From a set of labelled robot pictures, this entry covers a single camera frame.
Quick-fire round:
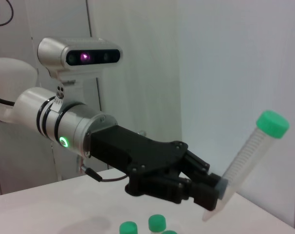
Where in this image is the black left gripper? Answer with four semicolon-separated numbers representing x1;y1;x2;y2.
88;124;223;203

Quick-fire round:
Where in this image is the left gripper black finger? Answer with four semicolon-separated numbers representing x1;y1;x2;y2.
180;179;220;212

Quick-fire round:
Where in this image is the left arm black plug cable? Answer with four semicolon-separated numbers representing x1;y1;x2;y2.
80;165;131;183

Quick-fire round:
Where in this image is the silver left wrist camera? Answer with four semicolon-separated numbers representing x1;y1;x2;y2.
37;37;124;86

